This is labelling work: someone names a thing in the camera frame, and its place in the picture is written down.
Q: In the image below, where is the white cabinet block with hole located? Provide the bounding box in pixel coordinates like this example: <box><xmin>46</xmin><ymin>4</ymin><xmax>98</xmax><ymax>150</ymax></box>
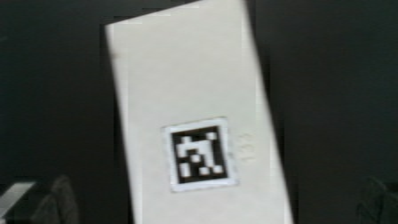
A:
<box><xmin>105</xmin><ymin>0</ymin><xmax>293</xmax><ymax>224</ymax></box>

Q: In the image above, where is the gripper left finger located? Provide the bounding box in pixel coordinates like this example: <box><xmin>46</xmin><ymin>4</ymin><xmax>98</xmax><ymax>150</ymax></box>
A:
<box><xmin>0</xmin><ymin>175</ymin><xmax>82</xmax><ymax>224</ymax></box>

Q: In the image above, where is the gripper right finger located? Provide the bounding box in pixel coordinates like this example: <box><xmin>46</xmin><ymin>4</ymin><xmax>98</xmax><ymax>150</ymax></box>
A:
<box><xmin>357</xmin><ymin>177</ymin><xmax>398</xmax><ymax>224</ymax></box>

